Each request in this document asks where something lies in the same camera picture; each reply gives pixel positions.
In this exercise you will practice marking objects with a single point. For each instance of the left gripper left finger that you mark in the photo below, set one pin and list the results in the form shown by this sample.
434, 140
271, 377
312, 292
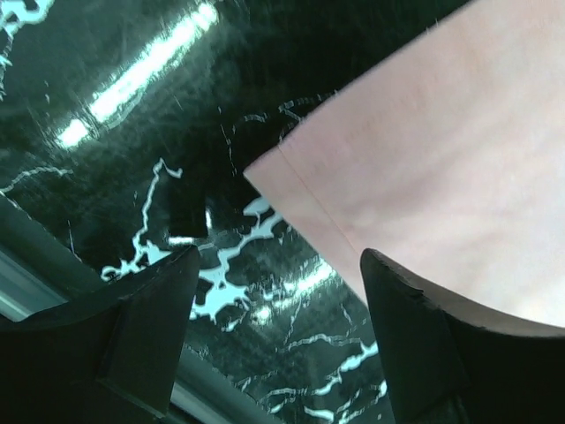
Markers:
110, 356

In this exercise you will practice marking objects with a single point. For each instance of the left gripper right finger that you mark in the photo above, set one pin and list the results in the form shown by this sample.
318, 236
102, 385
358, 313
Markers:
448, 359

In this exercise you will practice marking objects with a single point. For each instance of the salmon pink t shirt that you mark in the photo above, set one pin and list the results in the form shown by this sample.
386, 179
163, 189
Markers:
447, 157

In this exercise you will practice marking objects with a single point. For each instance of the black marble pattern mat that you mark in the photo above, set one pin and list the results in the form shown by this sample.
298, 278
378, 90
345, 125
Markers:
126, 127

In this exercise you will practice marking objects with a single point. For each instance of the aluminium rail frame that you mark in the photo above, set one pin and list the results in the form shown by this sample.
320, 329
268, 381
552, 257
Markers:
26, 287

